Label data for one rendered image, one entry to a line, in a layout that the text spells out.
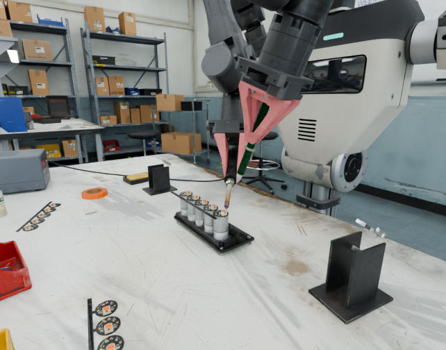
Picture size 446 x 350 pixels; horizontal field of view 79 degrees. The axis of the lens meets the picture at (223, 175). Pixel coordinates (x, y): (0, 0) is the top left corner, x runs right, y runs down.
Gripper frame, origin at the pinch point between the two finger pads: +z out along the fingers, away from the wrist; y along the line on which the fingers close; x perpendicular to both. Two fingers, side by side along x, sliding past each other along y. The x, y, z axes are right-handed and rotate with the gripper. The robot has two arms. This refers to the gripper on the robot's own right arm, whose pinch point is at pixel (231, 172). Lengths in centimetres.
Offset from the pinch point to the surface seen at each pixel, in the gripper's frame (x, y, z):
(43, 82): 242, -292, -179
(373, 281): -12.4, 19.1, 15.9
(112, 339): -19.3, -9.0, 23.0
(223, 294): -12.1, 1.3, 19.0
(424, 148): 197, 149, -80
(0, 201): 0.3, -47.3, 7.9
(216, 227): -5.9, -1.2, 10.5
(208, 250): -3.7, -2.5, 14.1
